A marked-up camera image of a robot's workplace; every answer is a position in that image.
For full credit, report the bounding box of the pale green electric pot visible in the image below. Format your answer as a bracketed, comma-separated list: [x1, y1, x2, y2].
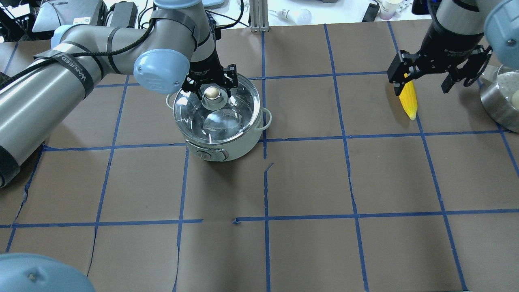
[166, 74, 272, 161]

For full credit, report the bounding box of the steel steamer pot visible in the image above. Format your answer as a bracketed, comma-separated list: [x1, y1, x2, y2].
[480, 65, 519, 133]

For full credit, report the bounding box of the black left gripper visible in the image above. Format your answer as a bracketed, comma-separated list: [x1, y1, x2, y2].
[181, 61, 239, 101]

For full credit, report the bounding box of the white paper cup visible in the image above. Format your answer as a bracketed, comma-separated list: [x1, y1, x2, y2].
[379, 0, 403, 21]

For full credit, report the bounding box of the black power adapter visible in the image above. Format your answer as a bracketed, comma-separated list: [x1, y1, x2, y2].
[104, 1, 138, 28]

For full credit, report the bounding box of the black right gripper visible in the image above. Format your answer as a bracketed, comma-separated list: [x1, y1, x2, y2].
[387, 45, 493, 96]

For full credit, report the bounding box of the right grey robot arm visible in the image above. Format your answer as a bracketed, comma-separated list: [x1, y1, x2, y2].
[387, 0, 519, 95]

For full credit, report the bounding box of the glass pot lid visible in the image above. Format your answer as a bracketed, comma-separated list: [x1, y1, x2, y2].
[172, 74, 263, 145]

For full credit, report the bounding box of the yellow corn cob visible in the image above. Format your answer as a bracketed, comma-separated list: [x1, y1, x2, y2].
[399, 81, 418, 120]

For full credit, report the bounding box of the aluminium frame post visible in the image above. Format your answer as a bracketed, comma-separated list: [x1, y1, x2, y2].
[249, 0, 270, 33]

